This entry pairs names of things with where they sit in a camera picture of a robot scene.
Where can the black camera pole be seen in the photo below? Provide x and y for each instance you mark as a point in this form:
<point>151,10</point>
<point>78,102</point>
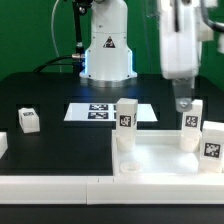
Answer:
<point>80,8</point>

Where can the white front fence bar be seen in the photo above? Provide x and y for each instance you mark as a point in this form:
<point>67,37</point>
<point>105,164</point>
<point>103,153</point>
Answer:
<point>143,189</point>

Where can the white square table top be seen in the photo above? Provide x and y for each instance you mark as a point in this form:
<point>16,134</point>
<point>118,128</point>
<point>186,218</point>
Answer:
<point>155,152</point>

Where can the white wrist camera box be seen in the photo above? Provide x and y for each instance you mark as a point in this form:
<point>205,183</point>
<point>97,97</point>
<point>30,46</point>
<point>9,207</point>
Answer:
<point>215,26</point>

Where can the white part at left edge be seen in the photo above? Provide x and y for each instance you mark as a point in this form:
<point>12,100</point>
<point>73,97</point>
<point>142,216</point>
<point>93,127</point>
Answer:
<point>3,143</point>

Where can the white marker sheet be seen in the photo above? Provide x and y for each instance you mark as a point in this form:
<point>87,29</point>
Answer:
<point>105,112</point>

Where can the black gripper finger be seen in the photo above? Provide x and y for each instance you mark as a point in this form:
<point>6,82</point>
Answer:
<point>183,93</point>

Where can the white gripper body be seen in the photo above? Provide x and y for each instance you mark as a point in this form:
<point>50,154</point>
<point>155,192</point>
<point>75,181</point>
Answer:
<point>179,45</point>

